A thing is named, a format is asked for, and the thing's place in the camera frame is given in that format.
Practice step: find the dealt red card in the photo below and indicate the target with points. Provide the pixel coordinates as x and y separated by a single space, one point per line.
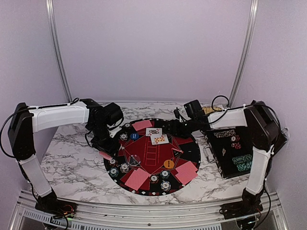
145 173
185 175
142 125
187 167
135 180

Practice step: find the right aluminium frame post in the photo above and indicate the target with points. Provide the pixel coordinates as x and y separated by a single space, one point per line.
245 50

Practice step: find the red dice in case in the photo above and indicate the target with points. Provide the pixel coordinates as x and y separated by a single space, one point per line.
236 145

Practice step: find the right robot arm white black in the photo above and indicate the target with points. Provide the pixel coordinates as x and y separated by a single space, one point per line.
228 118

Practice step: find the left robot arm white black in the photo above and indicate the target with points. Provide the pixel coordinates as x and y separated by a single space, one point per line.
27 122

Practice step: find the face up white card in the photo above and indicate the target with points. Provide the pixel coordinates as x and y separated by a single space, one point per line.
153 132

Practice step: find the blue white chip row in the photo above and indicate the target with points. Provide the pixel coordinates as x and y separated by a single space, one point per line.
225 133

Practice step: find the yellow woven bamboo mat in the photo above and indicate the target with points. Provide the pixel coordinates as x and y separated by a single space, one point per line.
208 109

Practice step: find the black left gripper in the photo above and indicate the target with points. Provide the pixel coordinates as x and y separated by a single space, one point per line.
110 148

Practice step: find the blue small blind button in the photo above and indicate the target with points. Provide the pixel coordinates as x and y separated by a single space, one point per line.
134 136

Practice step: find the teal chip row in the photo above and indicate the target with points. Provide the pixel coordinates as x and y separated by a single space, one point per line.
242 159
244 166

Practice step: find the orange big blind button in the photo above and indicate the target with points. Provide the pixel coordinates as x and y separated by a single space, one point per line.
169 164

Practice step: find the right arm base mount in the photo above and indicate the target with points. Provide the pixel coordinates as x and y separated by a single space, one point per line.
237 209

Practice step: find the left aluminium frame post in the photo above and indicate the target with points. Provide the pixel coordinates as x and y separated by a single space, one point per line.
57 51

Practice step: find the chip stack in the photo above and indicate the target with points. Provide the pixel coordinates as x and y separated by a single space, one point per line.
154 179
127 125
113 163

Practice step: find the black poker set case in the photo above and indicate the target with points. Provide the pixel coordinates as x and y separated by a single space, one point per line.
262 131

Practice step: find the aluminium frame post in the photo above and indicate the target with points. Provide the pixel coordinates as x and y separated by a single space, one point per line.
57 51
245 50

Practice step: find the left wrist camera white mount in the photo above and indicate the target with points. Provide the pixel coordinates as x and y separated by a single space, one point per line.
113 132

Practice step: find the ten of hearts card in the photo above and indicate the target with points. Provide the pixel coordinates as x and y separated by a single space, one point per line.
159 139

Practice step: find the red playing card deck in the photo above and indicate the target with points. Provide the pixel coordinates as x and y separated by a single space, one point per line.
105 155

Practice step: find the front aluminium rail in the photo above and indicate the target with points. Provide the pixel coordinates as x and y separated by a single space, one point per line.
193 216

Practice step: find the teal chip row lower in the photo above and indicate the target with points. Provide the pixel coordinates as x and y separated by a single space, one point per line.
244 166

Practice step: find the green chips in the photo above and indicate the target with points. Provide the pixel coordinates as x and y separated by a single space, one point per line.
113 172
165 174

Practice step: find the teal chip row upper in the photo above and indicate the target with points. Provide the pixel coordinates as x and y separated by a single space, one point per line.
242 159

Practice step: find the triangular all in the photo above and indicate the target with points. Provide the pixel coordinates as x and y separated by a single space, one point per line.
176 152

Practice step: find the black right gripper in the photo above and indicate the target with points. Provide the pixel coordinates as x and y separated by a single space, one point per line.
175 129

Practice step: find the round red black poker mat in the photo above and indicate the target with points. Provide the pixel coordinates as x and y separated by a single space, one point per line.
152 160

